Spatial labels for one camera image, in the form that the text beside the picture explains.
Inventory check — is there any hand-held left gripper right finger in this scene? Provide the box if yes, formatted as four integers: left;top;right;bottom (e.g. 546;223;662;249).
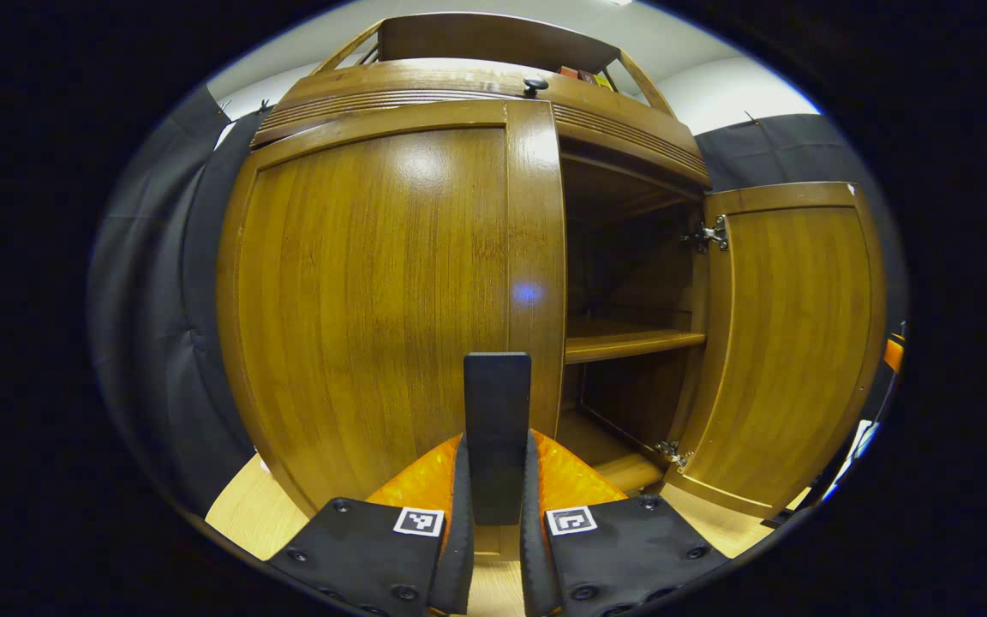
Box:
517;428;732;617

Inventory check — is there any wooden double-door shoe cabinet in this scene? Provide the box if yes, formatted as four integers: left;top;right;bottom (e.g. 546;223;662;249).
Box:
216;12;888;562

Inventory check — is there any wooden inner shelf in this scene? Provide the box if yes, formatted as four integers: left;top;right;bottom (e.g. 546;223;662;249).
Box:
564;319;709;365

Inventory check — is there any blue book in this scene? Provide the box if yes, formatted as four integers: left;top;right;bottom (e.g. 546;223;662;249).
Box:
823;418;882;502

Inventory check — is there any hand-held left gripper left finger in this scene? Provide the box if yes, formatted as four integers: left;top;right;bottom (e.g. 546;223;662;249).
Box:
264;433;477;617

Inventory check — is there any wooden cabinet door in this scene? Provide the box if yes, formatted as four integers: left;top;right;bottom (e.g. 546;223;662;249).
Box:
663;181;888;521
216;99;568;558

